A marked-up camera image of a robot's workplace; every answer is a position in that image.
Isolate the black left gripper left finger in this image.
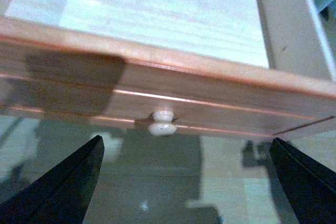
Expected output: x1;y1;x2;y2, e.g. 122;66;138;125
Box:
1;135;104;223

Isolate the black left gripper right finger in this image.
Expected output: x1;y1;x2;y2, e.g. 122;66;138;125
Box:
270;138;335;223

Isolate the drawer knob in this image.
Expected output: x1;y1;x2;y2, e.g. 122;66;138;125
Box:
148;110;177;136

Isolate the wooden drawer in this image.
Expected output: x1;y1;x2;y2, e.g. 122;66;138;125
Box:
1;0;335;141

